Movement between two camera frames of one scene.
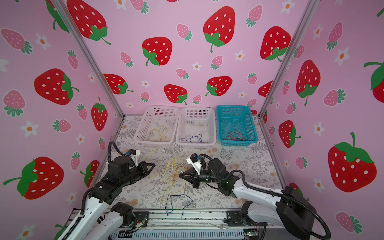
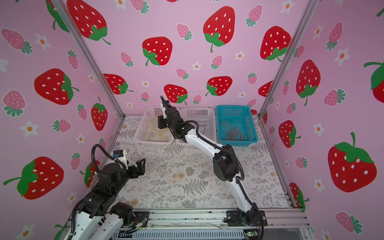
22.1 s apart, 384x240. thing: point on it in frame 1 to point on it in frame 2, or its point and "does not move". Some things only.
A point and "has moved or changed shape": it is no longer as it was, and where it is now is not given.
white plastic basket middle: (196, 126) does not move
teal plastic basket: (236, 126) does not move
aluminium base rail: (188, 224) does not move
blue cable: (199, 136) has moved or changed shape
